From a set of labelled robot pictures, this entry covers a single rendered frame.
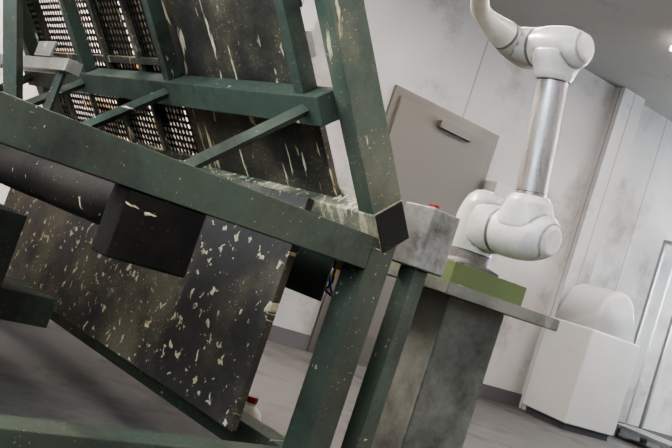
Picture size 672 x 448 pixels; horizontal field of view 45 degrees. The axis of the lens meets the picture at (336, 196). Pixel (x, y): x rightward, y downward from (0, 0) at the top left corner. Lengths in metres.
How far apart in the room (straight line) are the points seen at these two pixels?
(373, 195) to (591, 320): 5.27
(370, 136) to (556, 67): 0.80
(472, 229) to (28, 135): 1.57
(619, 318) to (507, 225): 4.83
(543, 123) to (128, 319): 1.46
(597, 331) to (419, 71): 2.64
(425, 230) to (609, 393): 5.29
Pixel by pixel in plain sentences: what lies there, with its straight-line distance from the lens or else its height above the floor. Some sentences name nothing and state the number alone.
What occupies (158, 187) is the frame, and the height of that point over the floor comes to 0.72.
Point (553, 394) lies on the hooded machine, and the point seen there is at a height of 0.24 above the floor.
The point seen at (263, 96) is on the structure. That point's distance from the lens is 2.22.
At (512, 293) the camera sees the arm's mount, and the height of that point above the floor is 0.78.
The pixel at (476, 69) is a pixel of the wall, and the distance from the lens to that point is 6.89.
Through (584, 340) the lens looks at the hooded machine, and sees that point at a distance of 7.19.
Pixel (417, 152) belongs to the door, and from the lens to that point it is 6.47.
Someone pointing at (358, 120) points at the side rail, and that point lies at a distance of 2.05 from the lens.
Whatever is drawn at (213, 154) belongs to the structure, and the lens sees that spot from 1.92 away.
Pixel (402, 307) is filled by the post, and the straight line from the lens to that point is 2.33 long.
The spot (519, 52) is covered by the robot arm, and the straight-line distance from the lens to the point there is 2.76.
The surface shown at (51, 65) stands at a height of 0.99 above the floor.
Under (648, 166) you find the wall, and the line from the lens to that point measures 8.47.
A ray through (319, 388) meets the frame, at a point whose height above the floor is 0.36.
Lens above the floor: 0.68
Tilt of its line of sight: 5 degrees up
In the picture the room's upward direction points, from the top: 19 degrees clockwise
